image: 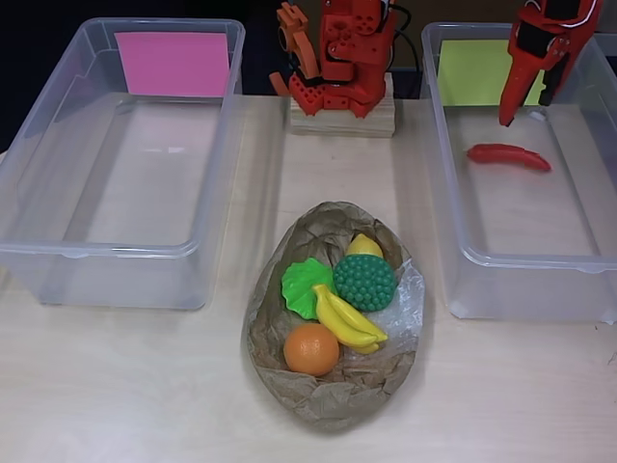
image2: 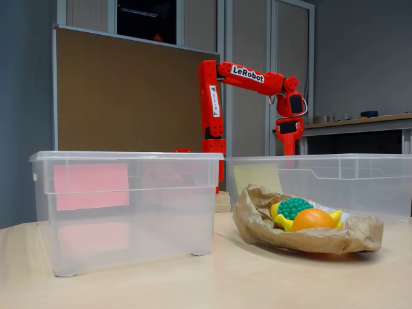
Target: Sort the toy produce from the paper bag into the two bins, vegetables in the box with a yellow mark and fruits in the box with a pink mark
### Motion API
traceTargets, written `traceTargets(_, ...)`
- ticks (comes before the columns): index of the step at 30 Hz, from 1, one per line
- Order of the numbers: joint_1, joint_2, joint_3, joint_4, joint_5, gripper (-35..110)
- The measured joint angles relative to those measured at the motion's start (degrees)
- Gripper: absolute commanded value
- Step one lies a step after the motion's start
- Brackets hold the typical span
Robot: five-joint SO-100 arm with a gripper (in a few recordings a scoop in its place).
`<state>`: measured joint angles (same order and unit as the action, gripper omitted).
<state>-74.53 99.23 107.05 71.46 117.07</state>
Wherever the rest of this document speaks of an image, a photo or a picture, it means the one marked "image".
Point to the orange plastic clamp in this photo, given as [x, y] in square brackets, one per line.
[301, 53]

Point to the pink paper note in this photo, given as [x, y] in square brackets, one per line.
[173, 65]

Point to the light green toy lettuce leaf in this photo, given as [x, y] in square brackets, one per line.
[303, 284]

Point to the clear plastic bin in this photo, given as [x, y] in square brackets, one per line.
[520, 212]
[144, 193]

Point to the wooden base block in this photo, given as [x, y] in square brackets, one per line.
[337, 126]

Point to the yellow toy banana bunch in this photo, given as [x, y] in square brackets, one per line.
[337, 313]

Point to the red robot arm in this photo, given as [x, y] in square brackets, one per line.
[356, 58]

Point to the orange toy fruit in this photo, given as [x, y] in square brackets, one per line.
[311, 349]

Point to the dark green bumpy toy vegetable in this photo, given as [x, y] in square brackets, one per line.
[366, 284]

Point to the yellow paper note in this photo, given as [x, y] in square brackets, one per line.
[472, 72]

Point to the red toy chili pepper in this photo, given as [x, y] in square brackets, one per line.
[506, 155]

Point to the yellow toy lemon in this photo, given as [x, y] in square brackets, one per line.
[364, 246]

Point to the crumpled brown paper bag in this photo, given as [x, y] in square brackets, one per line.
[328, 400]

